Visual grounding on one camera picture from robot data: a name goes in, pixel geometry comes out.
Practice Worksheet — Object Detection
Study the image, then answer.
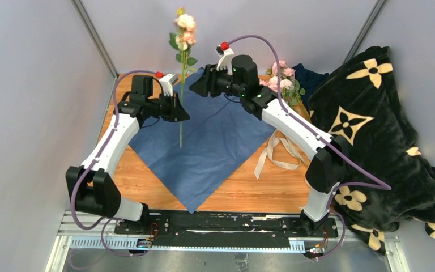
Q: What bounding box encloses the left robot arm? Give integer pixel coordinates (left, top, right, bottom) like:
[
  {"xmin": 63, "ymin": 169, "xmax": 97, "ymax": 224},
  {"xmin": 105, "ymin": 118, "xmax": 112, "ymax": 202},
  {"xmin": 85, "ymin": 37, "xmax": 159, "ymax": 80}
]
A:
[{"xmin": 65, "ymin": 73, "xmax": 190, "ymax": 234}]

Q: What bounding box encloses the dark navy cloth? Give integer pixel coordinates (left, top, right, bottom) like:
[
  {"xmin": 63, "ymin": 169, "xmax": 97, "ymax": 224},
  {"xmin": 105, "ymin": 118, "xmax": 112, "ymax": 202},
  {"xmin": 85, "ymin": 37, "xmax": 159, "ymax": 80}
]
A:
[{"xmin": 293, "ymin": 63, "xmax": 329, "ymax": 112}]

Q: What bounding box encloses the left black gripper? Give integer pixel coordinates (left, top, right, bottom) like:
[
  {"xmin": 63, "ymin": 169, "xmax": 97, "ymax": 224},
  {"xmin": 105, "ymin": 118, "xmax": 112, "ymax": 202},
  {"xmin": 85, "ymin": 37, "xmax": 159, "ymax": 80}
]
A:
[{"xmin": 147, "ymin": 92, "xmax": 191, "ymax": 123}]

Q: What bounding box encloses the vertical frame post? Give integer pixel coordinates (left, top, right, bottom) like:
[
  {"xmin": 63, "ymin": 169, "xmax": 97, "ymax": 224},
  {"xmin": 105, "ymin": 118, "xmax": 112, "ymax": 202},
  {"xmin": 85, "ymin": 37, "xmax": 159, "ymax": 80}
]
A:
[
  {"xmin": 343, "ymin": 0, "xmax": 388, "ymax": 63},
  {"xmin": 70, "ymin": 0, "xmax": 119, "ymax": 80}
]

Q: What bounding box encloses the pink fake flower stem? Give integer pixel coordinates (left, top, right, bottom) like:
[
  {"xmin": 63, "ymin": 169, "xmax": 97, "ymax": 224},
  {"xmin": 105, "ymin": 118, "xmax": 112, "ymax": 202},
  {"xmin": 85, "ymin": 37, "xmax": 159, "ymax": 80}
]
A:
[{"xmin": 168, "ymin": 6, "xmax": 199, "ymax": 148}]

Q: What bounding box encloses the black patterned plush blanket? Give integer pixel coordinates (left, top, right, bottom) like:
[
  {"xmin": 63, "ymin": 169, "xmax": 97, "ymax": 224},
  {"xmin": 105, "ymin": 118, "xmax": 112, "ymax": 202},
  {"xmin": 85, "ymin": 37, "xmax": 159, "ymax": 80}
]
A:
[{"xmin": 308, "ymin": 46, "xmax": 435, "ymax": 254}]

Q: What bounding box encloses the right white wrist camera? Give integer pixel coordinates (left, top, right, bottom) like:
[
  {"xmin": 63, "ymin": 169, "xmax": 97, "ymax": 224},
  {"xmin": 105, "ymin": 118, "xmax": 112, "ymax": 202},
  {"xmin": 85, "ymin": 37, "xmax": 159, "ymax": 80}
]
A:
[{"xmin": 215, "ymin": 41, "xmax": 234, "ymax": 71}]

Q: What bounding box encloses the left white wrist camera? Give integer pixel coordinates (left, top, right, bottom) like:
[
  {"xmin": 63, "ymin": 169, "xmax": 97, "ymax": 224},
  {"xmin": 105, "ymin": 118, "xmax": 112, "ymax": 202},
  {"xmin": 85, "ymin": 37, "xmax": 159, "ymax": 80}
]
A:
[{"xmin": 159, "ymin": 74, "xmax": 178, "ymax": 96}]

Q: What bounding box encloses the right vertical frame post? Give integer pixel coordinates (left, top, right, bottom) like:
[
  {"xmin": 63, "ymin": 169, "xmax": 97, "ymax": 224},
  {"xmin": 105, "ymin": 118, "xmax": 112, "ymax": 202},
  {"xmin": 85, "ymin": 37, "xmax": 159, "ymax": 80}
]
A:
[{"xmin": 343, "ymin": 0, "xmax": 388, "ymax": 63}]

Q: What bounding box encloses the cream ribbon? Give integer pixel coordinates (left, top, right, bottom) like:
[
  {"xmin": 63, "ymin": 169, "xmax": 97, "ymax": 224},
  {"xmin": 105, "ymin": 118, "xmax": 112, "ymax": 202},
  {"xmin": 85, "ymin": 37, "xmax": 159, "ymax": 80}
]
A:
[{"xmin": 253, "ymin": 130, "xmax": 309, "ymax": 179}]

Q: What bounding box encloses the aluminium frame rail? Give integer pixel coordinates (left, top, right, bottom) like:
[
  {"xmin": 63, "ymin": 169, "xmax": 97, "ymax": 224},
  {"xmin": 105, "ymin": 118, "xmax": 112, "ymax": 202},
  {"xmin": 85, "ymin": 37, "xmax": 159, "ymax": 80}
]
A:
[{"xmin": 45, "ymin": 210, "xmax": 410, "ymax": 271}]

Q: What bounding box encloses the left vertical frame post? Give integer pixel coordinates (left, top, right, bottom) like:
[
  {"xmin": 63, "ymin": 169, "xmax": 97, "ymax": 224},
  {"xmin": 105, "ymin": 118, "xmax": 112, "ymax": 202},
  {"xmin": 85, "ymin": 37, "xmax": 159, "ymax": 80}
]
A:
[{"xmin": 70, "ymin": 0, "xmax": 119, "ymax": 80}]

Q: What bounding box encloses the blue wrapping paper sheet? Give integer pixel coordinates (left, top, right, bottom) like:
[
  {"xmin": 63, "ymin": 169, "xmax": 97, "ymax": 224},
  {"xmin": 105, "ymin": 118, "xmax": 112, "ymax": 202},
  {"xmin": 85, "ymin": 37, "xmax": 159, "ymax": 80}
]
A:
[{"xmin": 129, "ymin": 68, "xmax": 275, "ymax": 213}]

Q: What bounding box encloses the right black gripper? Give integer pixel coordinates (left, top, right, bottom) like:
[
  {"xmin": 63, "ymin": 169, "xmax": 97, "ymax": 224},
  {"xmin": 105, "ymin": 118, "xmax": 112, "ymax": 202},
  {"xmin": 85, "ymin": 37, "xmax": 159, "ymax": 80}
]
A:
[{"xmin": 190, "ymin": 62, "xmax": 246, "ymax": 98}]

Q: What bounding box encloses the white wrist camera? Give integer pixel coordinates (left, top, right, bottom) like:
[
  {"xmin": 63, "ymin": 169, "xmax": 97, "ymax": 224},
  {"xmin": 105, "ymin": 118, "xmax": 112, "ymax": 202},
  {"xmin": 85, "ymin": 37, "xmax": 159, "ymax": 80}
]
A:
[
  {"xmin": 159, "ymin": 74, "xmax": 178, "ymax": 96},
  {"xmin": 215, "ymin": 41, "xmax": 234, "ymax": 71}
]

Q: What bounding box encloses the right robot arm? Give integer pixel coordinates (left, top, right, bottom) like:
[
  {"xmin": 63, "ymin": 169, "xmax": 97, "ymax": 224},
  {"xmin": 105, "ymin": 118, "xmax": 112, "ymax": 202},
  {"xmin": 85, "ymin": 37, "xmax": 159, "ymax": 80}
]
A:
[{"xmin": 189, "ymin": 55, "xmax": 348, "ymax": 237}]

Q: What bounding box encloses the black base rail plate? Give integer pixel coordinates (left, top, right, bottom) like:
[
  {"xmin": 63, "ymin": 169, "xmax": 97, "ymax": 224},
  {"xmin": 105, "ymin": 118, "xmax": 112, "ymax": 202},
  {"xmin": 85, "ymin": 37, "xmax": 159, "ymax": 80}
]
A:
[{"xmin": 113, "ymin": 210, "xmax": 338, "ymax": 252}]

